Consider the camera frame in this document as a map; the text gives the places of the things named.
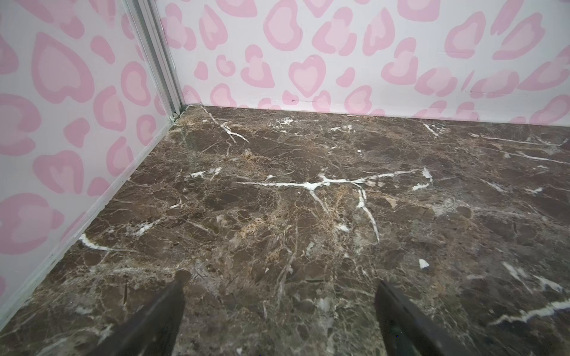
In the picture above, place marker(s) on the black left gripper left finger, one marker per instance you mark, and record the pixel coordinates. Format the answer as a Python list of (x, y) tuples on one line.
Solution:
[(153, 330)]

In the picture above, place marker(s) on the aluminium frame corner post left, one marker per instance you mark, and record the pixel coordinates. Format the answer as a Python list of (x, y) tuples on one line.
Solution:
[(148, 29)]

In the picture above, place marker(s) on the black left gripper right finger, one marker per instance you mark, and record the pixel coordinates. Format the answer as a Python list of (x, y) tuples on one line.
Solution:
[(406, 330)]

